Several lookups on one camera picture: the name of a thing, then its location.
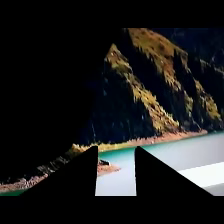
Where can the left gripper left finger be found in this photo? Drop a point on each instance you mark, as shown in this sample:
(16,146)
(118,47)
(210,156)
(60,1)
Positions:
(77,178)

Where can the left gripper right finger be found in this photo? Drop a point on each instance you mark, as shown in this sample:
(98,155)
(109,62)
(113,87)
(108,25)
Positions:
(156,178)

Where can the black garment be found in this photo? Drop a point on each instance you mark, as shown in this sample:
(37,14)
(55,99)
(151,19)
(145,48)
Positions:
(43,100)

